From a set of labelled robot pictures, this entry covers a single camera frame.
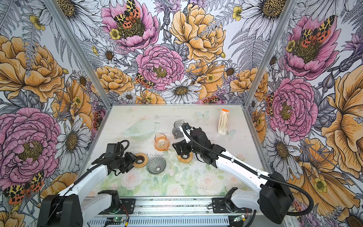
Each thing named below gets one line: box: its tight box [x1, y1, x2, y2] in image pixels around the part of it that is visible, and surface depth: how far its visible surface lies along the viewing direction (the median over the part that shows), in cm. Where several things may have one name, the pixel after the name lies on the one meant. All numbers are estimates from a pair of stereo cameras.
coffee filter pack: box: [217, 108, 230, 135], surface depth 104 cm
